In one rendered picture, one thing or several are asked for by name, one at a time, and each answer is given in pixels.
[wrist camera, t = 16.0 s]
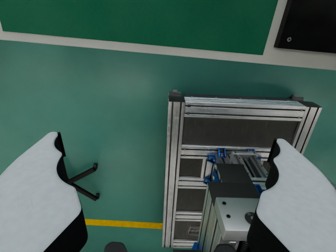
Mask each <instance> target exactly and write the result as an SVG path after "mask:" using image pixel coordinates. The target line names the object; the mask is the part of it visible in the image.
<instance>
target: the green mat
mask: <svg viewBox="0 0 336 252"><path fill-rule="evenodd" d="M277 4H278V0H0V23H1V27H2V31H5V32H16V33H27V34H37V35H48V36H59V37H70V38H80V39H91V40H102V41H113V42H123V43H134V44H145V45H155V46H166V47H177V48H188V49H198V50H209V51H220V52H231V53H241V54H252V55H263V53H264V50H265V46H266V43H267V39H268V36H269V32H270V28H271V25H272V21H273V18H274V14H275V11H276V7H277Z"/></svg>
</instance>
